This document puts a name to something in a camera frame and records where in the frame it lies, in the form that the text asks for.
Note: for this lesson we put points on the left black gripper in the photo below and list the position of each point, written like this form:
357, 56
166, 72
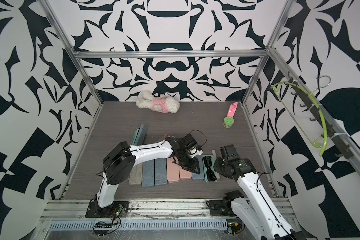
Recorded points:
193, 167

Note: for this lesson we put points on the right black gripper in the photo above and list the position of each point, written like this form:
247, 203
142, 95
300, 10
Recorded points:
216, 165

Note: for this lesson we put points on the pink case brown glasses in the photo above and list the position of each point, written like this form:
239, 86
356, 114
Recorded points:
173, 172

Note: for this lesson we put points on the pink case purple glasses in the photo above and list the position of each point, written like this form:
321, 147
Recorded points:
184, 175

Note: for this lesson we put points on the grey case black sunglasses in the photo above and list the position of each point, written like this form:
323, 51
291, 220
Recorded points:
208, 161

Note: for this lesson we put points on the grey case white sunglasses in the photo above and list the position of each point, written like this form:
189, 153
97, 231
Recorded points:
160, 172

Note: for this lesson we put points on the grey case gold glasses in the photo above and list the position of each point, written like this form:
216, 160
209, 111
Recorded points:
201, 175

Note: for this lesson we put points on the grey case tortoise sunglasses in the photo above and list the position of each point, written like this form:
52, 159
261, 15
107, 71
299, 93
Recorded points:
148, 175

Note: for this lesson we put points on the beige case yellow glasses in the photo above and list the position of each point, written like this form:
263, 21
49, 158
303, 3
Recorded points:
136, 174

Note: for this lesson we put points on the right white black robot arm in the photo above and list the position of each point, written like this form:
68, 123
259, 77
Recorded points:
259, 214

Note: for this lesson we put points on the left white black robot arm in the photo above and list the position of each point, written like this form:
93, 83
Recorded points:
118, 164

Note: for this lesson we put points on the grey case far left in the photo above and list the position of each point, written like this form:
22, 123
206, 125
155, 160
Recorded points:
139, 136

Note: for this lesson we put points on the green lidded jar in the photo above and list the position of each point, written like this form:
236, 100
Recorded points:
228, 122

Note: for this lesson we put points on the pink bottle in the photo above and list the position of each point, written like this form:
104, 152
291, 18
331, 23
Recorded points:
232, 109

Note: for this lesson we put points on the white plush toy pink shirt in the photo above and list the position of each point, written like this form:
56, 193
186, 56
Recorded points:
162, 104

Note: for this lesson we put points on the black connector box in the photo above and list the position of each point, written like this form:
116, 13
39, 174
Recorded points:
234, 228

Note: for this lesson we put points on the green clothes hanger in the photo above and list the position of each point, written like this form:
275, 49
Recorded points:
298, 102

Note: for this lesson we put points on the black usb hub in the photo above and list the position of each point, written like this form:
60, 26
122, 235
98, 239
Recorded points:
101, 229

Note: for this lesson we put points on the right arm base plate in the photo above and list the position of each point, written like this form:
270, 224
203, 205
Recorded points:
220, 208

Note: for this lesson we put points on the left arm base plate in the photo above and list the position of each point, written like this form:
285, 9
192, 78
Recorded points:
116, 208

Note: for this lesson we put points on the black wall hook rail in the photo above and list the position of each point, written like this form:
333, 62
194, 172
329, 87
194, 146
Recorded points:
313, 105

